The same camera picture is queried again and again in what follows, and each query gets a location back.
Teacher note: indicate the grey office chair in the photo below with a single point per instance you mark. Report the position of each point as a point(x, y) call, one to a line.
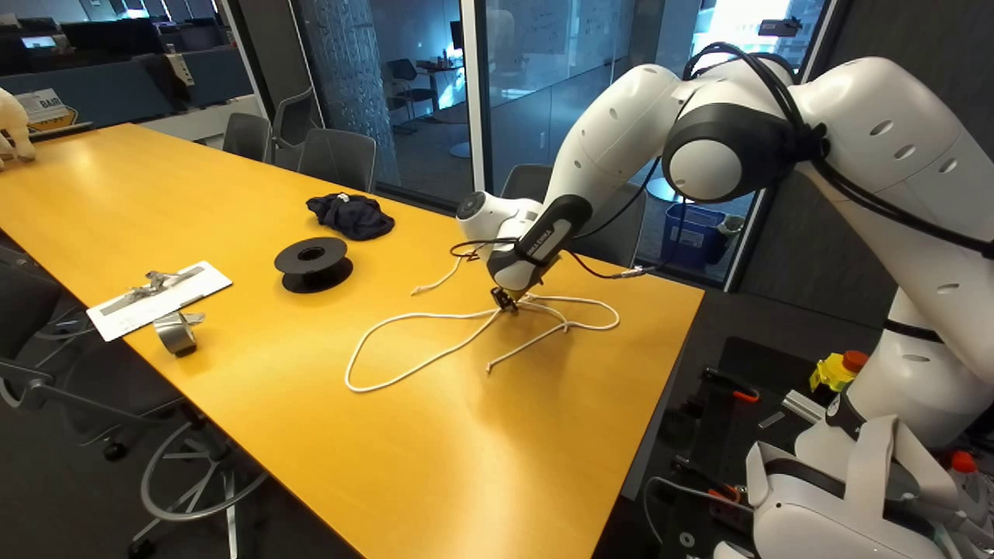
point(296, 114)
point(31, 320)
point(336, 157)
point(245, 133)
point(622, 235)

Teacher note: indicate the white VR headset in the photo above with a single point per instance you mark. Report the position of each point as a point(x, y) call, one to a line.
point(826, 515)

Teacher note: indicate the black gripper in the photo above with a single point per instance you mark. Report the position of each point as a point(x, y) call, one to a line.
point(507, 290)

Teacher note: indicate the white plush toy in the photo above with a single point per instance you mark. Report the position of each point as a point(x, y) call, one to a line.
point(14, 126)

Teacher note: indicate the silver metal tape roll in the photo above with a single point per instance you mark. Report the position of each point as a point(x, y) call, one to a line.
point(179, 334)

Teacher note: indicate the black filament spool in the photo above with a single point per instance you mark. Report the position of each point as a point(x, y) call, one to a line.
point(310, 265)

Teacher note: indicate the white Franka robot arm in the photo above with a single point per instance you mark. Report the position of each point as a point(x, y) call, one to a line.
point(912, 206)

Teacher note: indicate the small cardboard box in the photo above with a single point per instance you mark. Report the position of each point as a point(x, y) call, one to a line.
point(45, 107)

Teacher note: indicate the yellow red emergency stop button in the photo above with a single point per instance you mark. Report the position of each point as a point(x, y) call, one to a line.
point(836, 369)

